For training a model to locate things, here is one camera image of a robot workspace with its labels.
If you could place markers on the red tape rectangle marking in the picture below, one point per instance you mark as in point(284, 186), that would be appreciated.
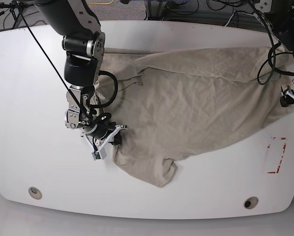
point(274, 154)

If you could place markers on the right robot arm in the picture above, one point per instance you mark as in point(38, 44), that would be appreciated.
point(83, 42)

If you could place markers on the beige T-shirt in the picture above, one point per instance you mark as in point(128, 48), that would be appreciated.
point(183, 103)

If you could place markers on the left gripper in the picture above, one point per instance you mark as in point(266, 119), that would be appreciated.
point(287, 94)

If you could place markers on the black tripod stand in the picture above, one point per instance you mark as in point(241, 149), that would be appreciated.
point(8, 8)

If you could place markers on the left table cable grommet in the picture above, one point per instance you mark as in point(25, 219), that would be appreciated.
point(35, 193)

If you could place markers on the right table cable grommet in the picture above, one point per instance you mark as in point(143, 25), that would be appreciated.
point(251, 203)

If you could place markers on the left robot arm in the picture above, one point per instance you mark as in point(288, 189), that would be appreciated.
point(277, 17)

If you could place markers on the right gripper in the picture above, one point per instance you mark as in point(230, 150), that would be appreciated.
point(98, 136)

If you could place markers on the table cable grommet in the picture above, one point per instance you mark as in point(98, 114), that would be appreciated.
point(35, 193)
point(251, 203)

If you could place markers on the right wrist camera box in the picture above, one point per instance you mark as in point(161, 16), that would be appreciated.
point(99, 155)

